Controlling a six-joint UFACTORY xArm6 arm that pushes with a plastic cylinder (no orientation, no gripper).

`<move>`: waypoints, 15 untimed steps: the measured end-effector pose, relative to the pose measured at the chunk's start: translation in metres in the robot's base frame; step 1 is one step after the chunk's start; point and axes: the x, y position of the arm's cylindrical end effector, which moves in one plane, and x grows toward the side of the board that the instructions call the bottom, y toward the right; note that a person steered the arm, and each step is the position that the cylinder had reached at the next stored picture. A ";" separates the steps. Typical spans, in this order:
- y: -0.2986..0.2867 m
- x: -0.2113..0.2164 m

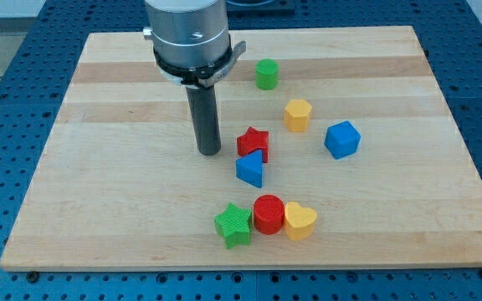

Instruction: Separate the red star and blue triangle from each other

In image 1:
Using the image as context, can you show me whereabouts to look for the wooden board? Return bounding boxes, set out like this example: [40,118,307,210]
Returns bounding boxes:
[0,26,482,272]

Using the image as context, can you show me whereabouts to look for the blue cube block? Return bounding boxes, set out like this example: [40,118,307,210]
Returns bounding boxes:
[324,121,362,160]

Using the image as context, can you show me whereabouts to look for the blue triangle block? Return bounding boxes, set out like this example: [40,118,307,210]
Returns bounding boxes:
[235,150,264,188]

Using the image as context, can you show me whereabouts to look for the red star block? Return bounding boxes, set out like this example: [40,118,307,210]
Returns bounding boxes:
[236,127,269,163]

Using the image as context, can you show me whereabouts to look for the green cylinder block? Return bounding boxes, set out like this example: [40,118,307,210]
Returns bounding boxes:
[255,59,279,90]

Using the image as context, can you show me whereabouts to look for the yellow heart block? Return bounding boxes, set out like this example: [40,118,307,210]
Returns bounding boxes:
[284,202,318,241]

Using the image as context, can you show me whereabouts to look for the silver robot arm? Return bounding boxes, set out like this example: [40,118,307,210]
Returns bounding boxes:
[143,0,247,156]

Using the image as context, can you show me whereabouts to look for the green star block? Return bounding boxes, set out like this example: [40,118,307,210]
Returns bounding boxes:
[214,203,252,249]

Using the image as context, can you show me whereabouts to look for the red cylinder block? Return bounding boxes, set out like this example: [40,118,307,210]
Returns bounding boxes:
[253,194,285,235]

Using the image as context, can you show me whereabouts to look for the yellow hexagon block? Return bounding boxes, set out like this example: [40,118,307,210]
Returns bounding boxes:
[284,99,312,132]

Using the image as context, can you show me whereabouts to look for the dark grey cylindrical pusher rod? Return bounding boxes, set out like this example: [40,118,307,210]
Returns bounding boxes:
[186,86,221,156]

